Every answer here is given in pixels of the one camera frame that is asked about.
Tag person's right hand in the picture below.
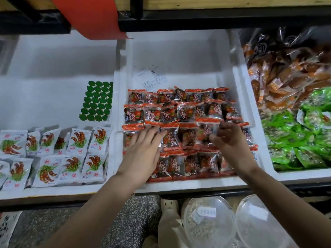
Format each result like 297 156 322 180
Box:
209 123 258 176

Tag white red printed carton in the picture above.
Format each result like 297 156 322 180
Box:
0 210 24 248

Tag green leaf-pattern sheet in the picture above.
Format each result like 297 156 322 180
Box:
79 80 114 122

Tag person's left hand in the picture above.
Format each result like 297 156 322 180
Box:
116 126 167 192

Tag person's right forearm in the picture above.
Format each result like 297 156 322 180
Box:
239 162 331 248

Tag pile of green packets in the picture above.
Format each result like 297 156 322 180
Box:
261 86 331 171

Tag pile of brown packets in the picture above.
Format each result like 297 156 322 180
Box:
243 28 331 112

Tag small white paper slip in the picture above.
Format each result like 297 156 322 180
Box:
133 67 167 92

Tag person's right white shoe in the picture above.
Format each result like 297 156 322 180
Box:
161 199 180 215

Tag red scalloped sign yellow lettering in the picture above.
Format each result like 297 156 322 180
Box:
49 0 130 41

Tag pile of dark red packets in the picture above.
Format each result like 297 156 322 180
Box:
121 86 259 183

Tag black metal guard rail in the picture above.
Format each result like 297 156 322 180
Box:
0 0 72 35
118 0 331 32

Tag person's left forearm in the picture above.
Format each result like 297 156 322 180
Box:
41 175 143 248

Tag pile of white printed packets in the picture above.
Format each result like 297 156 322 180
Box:
0 126 112 190

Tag person's beige trousers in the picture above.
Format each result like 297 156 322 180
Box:
141 206 193 248

